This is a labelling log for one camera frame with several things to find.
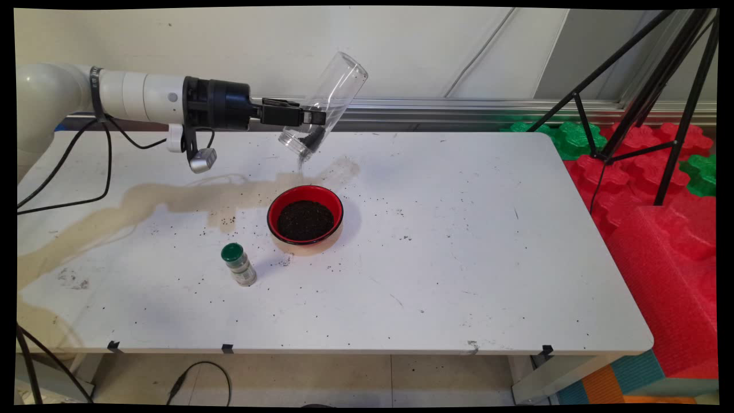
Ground clear plastic jar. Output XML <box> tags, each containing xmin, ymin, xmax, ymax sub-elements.
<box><xmin>278</xmin><ymin>52</ymin><xmax>369</xmax><ymax>162</ymax></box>

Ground dark grains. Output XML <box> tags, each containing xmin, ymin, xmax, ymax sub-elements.
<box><xmin>296</xmin><ymin>126</ymin><xmax>326</xmax><ymax>172</ymax></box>
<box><xmin>277</xmin><ymin>200</ymin><xmax>335</xmax><ymax>241</ymax></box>

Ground red bowl with black rim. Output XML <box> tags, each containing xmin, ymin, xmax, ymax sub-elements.
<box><xmin>267</xmin><ymin>185</ymin><xmax>345</xmax><ymax>255</ymax></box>

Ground white wall cable conduit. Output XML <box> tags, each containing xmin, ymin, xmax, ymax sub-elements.
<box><xmin>443</xmin><ymin>8</ymin><xmax>520</xmax><ymax>98</ymax></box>

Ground green-capped spice bottle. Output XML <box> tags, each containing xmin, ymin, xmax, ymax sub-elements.
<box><xmin>221</xmin><ymin>243</ymin><xmax>257</xmax><ymax>286</ymax></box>

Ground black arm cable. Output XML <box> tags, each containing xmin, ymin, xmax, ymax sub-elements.
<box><xmin>16</xmin><ymin>115</ymin><xmax>216</xmax><ymax>216</ymax></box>

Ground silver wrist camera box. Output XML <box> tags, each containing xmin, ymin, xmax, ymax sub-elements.
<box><xmin>166</xmin><ymin>123</ymin><xmax>217</xmax><ymax>174</ymax></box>

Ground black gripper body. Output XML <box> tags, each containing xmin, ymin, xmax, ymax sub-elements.
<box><xmin>183</xmin><ymin>76</ymin><xmax>264</xmax><ymax>132</ymax></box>

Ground red foam puzzle mat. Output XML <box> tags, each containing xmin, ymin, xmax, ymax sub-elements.
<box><xmin>562</xmin><ymin>122</ymin><xmax>715</xmax><ymax>241</ymax></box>

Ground black floor cable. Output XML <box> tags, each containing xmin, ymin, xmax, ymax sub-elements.
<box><xmin>166</xmin><ymin>361</ymin><xmax>232</xmax><ymax>407</ymax></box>

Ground large red foam block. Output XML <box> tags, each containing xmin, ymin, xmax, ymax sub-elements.
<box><xmin>605</xmin><ymin>195</ymin><xmax>719</xmax><ymax>379</ymax></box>

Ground black cable with metal connector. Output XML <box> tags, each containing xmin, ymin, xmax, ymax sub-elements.
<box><xmin>16</xmin><ymin>324</ymin><xmax>95</xmax><ymax>404</ymax></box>

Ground grey table leg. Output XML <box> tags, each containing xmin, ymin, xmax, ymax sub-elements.
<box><xmin>16</xmin><ymin>353</ymin><xmax>95</xmax><ymax>404</ymax></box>
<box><xmin>512</xmin><ymin>353</ymin><xmax>623</xmax><ymax>405</ymax></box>

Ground orange foam mat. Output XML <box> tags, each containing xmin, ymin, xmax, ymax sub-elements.
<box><xmin>582</xmin><ymin>364</ymin><xmax>626</xmax><ymax>405</ymax></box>

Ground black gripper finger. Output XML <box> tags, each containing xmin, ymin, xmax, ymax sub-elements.
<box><xmin>261</xmin><ymin>98</ymin><xmax>327</xmax><ymax>128</ymax></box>

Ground teal foam mat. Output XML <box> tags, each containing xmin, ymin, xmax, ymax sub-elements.
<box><xmin>556</xmin><ymin>350</ymin><xmax>666</xmax><ymax>405</ymax></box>

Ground green foam puzzle piece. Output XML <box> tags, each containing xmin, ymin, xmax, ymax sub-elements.
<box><xmin>680</xmin><ymin>154</ymin><xmax>717</xmax><ymax>198</ymax></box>
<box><xmin>501</xmin><ymin>120</ymin><xmax>607</xmax><ymax>161</ymax></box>

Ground black tripod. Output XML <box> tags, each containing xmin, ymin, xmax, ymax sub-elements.
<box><xmin>525</xmin><ymin>8</ymin><xmax>719</xmax><ymax>216</ymax></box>

